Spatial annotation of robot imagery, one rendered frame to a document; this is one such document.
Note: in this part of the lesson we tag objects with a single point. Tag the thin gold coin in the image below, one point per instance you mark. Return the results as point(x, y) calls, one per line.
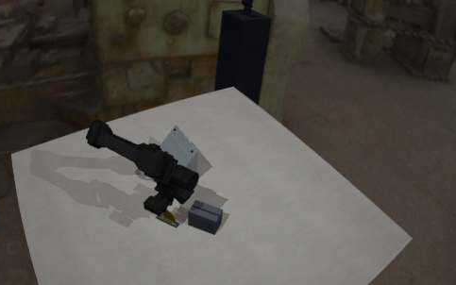
point(168, 216)

